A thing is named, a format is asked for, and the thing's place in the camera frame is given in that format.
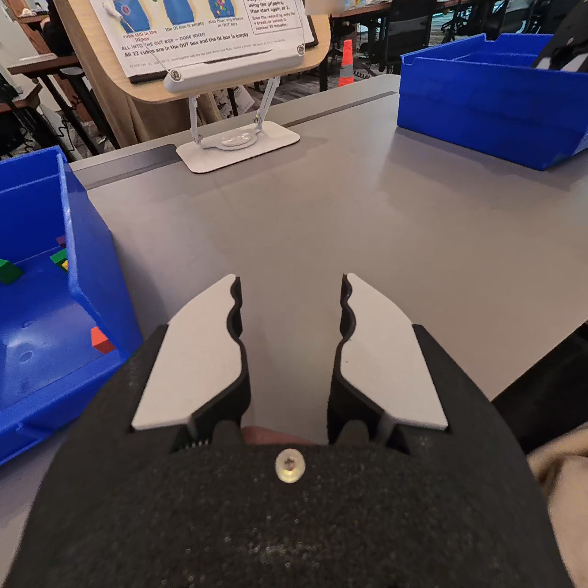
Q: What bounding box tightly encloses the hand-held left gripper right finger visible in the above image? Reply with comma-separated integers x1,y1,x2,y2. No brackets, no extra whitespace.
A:
327,273,448,444

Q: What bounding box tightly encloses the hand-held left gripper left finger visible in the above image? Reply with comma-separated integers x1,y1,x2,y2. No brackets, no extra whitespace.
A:
131,274,252,442

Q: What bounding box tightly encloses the blue plastic bin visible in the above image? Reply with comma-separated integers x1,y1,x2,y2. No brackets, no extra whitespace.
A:
0,146,143,466
397,33,588,172

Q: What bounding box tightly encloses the black office chair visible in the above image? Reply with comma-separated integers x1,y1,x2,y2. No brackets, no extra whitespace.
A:
377,0,435,74

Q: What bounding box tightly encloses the orange traffic cone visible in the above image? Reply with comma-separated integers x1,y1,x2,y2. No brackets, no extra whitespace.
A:
337,39,355,88

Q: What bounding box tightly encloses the tan fabric cover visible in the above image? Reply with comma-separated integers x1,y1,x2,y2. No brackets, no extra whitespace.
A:
108,99,221,149

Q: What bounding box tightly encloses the printed instruction sheet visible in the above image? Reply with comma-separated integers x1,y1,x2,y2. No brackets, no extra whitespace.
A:
89,0,319,84

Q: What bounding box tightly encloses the wooden desk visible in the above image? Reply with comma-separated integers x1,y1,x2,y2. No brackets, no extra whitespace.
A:
7,54,118,157

